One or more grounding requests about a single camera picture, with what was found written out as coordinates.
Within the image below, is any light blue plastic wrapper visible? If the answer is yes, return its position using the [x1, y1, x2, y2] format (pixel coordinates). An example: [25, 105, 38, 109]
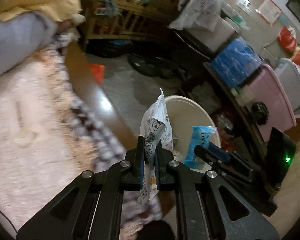
[183, 126, 217, 170]

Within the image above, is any white crumpled cloth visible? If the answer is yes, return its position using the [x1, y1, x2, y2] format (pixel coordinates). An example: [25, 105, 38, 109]
[168, 0, 222, 32]

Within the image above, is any cream plastic trash bin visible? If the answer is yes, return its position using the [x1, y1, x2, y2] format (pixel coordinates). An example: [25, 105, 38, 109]
[165, 95, 215, 161]

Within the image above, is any pink storage box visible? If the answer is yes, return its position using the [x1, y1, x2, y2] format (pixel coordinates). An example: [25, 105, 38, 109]
[236, 64, 296, 141]

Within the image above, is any blue storage box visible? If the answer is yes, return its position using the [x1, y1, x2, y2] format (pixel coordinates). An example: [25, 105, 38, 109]
[210, 37, 262, 88]

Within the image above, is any white green snack wrapper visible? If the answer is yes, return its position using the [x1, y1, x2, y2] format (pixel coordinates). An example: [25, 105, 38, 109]
[138, 90, 173, 204]

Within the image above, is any red plastic bag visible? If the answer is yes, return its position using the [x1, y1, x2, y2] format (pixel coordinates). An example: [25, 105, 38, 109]
[277, 26, 298, 53]

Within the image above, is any wooden baby crib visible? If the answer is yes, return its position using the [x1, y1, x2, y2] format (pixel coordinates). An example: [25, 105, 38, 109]
[80, 0, 179, 44]

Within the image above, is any lavender grey blanket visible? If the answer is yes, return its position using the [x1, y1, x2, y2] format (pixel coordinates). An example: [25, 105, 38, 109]
[0, 11, 57, 76]

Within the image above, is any brown white striped blanket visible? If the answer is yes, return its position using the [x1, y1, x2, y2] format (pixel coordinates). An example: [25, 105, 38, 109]
[47, 33, 162, 229]

